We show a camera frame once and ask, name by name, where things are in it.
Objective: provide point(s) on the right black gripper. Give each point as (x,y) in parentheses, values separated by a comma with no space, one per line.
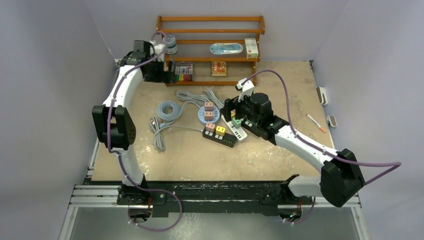
(230,105)

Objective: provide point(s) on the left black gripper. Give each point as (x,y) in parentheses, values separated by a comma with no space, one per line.
(164,77)

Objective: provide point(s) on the yellow plug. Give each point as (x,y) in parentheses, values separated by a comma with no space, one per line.
(220,130)

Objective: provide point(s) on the pink plug round socket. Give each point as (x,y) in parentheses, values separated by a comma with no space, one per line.
(208,106)
(208,115)

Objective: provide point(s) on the round blue power socket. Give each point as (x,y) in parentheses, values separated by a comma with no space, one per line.
(200,115)

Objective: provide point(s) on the black power strip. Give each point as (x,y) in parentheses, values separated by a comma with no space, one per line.
(228,140)

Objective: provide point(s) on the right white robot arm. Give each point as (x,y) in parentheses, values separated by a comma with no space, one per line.
(340,178)

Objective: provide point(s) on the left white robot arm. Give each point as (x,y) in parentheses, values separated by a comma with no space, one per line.
(113,123)

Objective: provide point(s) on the green plug on white strip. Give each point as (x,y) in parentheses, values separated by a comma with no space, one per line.
(236,122)

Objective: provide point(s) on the white power strip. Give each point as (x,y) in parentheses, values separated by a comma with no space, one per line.
(239,133)

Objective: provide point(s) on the pack of coloured markers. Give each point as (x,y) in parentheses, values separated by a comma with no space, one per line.
(183,72)

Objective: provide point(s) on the blue white round tin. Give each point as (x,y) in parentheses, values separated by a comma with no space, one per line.
(171,44)

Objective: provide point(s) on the small orange book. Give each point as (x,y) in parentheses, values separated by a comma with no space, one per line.
(218,68)

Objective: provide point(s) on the wooden shelf rack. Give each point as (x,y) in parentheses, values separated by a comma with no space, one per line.
(210,39)

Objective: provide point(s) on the white green box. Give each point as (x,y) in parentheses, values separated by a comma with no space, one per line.
(251,47)

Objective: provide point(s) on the orange white marker pen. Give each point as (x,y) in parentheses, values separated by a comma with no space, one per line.
(321,128)

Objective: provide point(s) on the blue packaged toothbrush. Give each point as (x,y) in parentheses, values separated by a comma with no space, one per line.
(226,48)

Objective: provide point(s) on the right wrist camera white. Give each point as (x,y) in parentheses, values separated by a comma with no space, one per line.
(245,87)

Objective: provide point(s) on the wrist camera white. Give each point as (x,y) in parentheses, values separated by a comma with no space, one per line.
(245,87)
(158,49)

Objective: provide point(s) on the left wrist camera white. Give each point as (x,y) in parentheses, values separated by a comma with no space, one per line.
(158,49)

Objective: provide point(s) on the coiled grey cable round socket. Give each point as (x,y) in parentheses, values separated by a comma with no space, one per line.
(169,111)

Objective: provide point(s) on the white wall bracket upper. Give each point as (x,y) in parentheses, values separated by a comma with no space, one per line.
(322,95)

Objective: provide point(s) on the white wall bracket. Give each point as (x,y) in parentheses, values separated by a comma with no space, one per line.
(331,121)
(322,95)

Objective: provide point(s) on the white wall bracket lower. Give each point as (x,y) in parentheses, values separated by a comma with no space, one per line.
(331,121)

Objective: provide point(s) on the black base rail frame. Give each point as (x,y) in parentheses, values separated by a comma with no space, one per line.
(269,198)

